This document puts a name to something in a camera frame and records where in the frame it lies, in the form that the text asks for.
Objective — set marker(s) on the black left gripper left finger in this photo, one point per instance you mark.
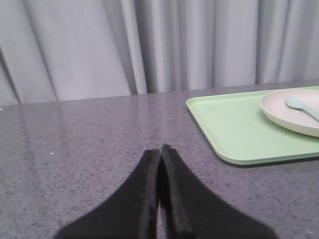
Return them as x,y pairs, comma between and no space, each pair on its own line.
129,213

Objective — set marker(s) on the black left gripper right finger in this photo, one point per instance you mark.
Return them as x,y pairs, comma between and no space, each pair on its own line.
192,211

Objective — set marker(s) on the cream round plate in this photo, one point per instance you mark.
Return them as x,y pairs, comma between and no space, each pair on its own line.
275,108

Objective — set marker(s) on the light green plastic tray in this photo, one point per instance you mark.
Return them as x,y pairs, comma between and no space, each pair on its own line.
241,134

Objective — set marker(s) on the light blue plastic spoon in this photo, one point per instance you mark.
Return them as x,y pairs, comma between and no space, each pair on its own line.
297,104

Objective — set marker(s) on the grey pleated curtain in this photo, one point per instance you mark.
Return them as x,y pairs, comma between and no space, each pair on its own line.
58,50

